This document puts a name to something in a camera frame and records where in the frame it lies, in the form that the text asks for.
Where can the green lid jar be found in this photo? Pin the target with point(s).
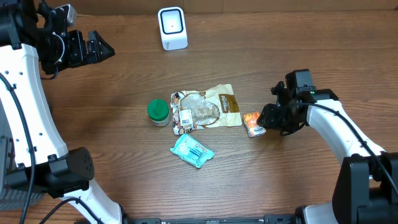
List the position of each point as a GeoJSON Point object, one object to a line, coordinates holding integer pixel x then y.
{"type": "Point", "coordinates": [159, 112]}

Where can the beige brown snack pouch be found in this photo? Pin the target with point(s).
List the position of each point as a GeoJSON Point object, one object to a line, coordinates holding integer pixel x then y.
{"type": "Point", "coordinates": [211, 108]}

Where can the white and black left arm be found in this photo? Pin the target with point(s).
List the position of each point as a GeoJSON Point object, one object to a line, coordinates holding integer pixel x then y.
{"type": "Point", "coordinates": [35, 39]}

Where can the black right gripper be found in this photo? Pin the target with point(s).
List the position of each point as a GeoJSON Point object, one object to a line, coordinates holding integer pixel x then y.
{"type": "Point", "coordinates": [271, 122]}

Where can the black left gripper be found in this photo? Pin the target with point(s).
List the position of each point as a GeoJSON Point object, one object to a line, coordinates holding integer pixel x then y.
{"type": "Point", "coordinates": [83, 55]}

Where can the white barcode scanner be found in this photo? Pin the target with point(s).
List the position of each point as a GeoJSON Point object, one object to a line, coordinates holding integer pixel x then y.
{"type": "Point", "coordinates": [173, 31]}

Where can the teal wet wipes pack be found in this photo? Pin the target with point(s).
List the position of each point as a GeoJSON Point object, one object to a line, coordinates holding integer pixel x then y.
{"type": "Point", "coordinates": [191, 151]}

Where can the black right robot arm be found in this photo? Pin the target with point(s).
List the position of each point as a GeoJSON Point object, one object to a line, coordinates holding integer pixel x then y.
{"type": "Point", "coordinates": [366, 188]}

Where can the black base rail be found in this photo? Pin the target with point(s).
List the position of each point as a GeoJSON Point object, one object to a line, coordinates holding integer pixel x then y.
{"type": "Point", "coordinates": [211, 221]}

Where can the orange tissue pack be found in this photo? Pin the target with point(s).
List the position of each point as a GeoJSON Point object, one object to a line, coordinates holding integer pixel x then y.
{"type": "Point", "coordinates": [250, 122]}

